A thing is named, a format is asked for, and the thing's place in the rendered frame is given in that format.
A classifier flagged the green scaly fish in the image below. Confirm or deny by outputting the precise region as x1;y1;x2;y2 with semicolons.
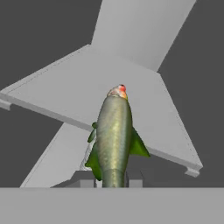
84;83;151;188

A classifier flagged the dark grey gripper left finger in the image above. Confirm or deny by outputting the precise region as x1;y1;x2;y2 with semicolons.
51;170;98;188

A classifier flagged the grey fridge shelf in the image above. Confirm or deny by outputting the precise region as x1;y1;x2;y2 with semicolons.
0;43;204;179
19;122;98;188
90;0;197;73

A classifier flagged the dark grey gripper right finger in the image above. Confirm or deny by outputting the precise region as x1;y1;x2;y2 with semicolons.
126;169;153;188

